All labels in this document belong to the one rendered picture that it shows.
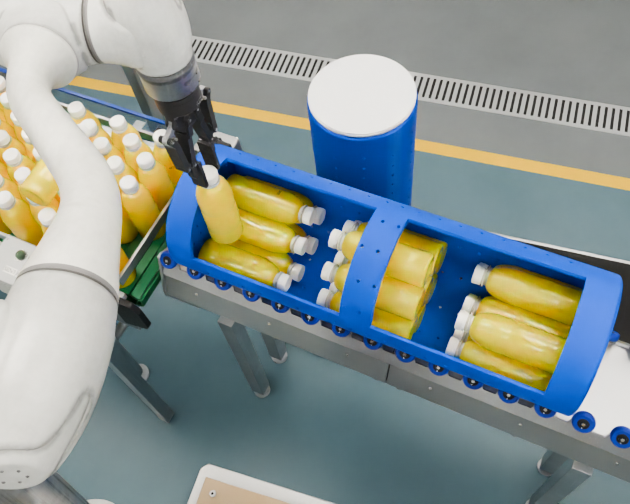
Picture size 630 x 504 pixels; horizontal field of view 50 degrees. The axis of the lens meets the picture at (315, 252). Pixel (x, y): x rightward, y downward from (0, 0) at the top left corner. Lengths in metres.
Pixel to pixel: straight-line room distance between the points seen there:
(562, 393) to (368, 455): 1.21
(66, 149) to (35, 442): 0.35
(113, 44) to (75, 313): 0.47
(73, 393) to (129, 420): 1.97
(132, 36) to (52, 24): 0.10
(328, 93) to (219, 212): 0.58
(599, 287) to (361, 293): 0.42
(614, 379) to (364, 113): 0.84
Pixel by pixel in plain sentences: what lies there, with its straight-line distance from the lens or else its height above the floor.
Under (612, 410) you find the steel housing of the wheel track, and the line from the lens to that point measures 1.55.
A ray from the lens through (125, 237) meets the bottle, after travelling 1.77.
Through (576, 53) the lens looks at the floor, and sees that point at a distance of 3.47.
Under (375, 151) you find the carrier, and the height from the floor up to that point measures 0.97.
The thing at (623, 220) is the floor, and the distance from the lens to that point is 2.93.
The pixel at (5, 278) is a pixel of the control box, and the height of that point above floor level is 1.10.
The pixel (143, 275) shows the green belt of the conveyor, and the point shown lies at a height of 0.90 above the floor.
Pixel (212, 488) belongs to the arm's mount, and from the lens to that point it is 1.38.
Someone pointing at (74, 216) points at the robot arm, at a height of 1.79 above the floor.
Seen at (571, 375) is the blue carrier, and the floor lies 1.18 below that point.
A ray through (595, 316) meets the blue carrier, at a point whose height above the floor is 1.23.
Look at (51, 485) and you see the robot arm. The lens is 0.95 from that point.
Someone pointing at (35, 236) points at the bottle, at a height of 0.97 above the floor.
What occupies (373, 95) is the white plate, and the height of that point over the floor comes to 1.04.
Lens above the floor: 2.34
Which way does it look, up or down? 60 degrees down
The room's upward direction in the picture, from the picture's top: 10 degrees counter-clockwise
